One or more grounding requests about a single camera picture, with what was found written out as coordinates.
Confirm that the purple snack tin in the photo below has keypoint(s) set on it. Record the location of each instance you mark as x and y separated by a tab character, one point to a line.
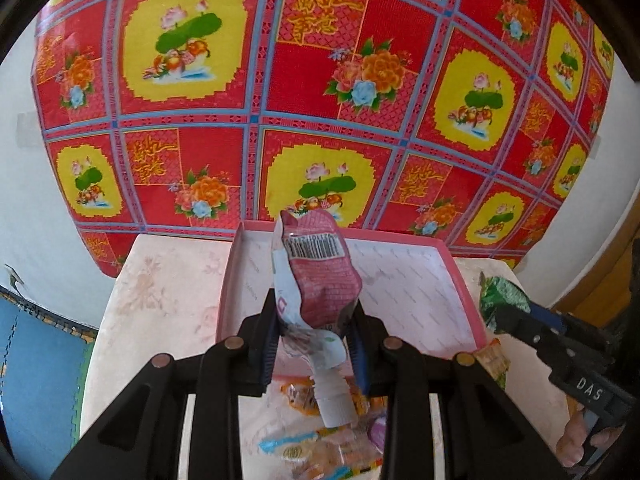
377	433

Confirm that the white wall outlet with cord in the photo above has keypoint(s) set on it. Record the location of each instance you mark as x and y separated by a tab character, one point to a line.
15	281

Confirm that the orange cracker sleeve pack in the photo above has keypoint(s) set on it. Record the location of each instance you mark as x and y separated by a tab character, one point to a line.
494	361

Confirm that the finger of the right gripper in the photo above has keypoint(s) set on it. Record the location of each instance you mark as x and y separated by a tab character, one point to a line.
568	325
547	342

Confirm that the pink shallow cardboard box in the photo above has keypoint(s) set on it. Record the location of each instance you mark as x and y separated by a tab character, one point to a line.
413	285

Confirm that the blue-edged clear candy bag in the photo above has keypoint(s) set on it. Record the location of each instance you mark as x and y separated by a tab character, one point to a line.
311	455

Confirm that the red floral patterned wall cloth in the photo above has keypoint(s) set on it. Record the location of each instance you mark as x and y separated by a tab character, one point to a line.
466	121

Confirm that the peach jelly drink pouch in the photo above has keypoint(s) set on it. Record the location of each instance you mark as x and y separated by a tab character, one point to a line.
317	289

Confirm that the small green pea packet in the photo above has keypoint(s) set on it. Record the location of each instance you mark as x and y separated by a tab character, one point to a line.
497	294

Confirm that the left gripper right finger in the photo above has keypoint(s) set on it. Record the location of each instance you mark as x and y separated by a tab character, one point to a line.
445	419

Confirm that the right hand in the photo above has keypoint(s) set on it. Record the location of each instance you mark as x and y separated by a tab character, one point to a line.
570	448

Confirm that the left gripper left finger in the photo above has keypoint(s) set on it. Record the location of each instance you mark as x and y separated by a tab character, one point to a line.
138	436

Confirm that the rainbow-edged clear snack bag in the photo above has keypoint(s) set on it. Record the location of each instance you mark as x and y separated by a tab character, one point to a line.
350	454

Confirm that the blue foam floor mat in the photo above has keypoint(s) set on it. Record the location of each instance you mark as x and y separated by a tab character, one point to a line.
44	366

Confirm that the orange jelly cup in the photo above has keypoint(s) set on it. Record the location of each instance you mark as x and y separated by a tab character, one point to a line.
299	393

